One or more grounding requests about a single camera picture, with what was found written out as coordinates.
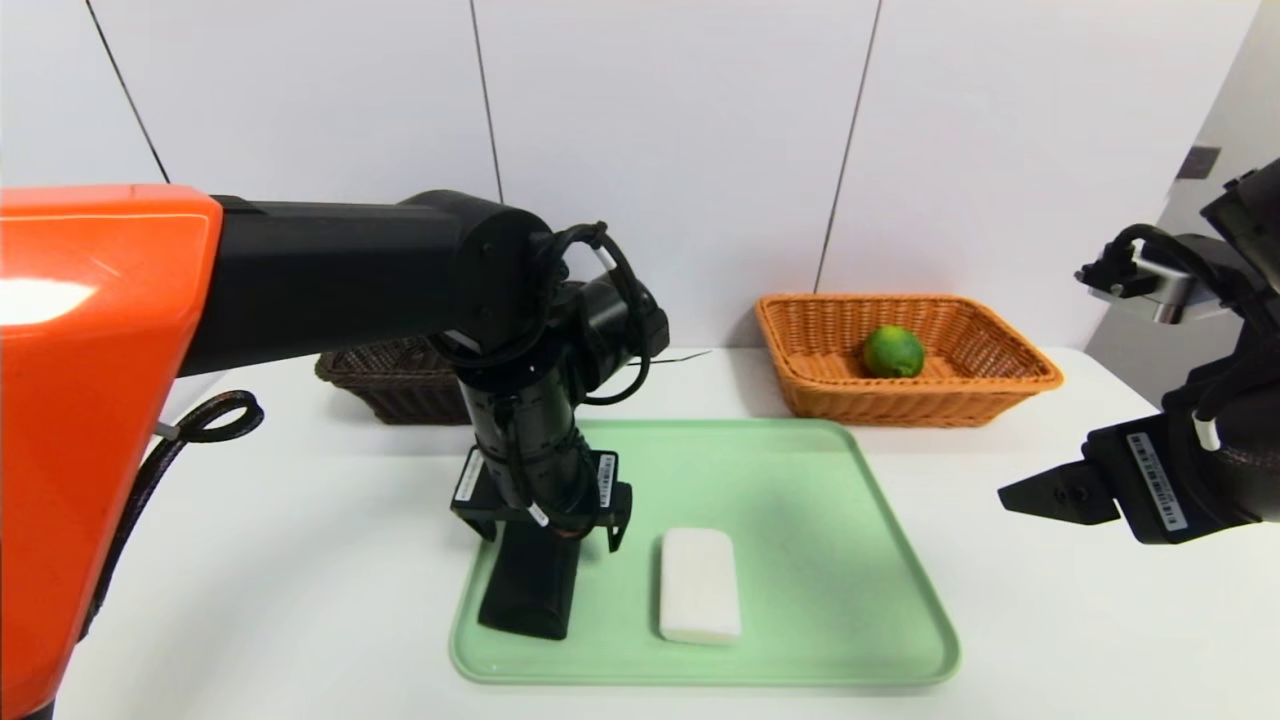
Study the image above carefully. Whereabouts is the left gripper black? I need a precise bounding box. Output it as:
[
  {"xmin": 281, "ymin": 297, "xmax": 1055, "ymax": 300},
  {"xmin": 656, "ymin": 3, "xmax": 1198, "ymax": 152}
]
[{"xmin": 449, "ymin": 374, "xmax": 633, "ymax": 554}]

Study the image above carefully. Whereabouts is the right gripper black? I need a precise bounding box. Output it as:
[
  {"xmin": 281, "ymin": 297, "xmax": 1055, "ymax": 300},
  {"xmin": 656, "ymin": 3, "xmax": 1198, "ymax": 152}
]
[{"xmin": 997, "ymin": 383, "xmax": 1280, "ymax": 546}]

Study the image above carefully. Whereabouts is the white soap bar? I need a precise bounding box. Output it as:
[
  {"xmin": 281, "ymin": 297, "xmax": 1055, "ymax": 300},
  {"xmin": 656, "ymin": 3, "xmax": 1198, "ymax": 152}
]
[{"xmin": 659, "ymin": 528, "xmax": 744, "ymax": 646}]

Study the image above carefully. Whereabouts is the green lime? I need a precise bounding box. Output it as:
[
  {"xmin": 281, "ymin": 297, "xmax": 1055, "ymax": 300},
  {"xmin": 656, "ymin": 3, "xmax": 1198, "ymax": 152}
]
[{"xmin": 862, "ymin": 325, "xmax": 927, "ymax": 380}]

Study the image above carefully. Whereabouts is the orange wicker basket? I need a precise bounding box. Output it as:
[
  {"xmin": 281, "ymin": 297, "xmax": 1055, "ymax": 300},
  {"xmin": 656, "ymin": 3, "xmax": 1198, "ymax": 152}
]
[{"xmin": 755, "ymin": 293, "xmax": 1064, "ymax": 429}]

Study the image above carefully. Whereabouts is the dark brown wicker basket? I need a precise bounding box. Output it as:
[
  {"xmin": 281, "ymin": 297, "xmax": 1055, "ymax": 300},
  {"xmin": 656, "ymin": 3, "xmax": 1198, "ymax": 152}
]
[{"xmin": 315, "ymin": 335, "xmax": 477, "ymax": 426}]

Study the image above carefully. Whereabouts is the light green plastic tray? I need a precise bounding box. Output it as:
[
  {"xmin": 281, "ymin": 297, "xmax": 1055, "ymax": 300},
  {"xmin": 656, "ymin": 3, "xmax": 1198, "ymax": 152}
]
[{"xmin": 450, "ymin": 418, "xmax": 961, "ymax": 687}]

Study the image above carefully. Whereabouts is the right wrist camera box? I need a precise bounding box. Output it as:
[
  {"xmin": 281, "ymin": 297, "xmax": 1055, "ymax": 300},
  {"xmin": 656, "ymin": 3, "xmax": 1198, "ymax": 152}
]
[{"xmin": 1075, "ymin": 240, "xmax": 1216, "ymax": 326}]

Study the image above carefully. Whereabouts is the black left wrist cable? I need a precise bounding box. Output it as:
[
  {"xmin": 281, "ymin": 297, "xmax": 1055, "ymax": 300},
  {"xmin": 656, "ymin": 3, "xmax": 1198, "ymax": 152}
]
[{"xmin": 430, "ymin": 222, "xmax": 651, "ymax": 406}]

